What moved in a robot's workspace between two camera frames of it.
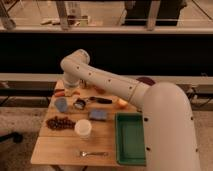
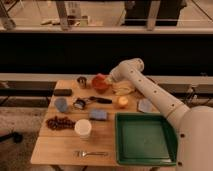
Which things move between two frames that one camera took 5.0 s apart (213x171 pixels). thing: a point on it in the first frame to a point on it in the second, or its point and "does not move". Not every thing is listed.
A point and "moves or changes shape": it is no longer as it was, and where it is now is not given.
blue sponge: (97, 114) does not move
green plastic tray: (130, 139) does not move
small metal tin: (79, 104) does not move
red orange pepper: (59, 94) moves or changes shape
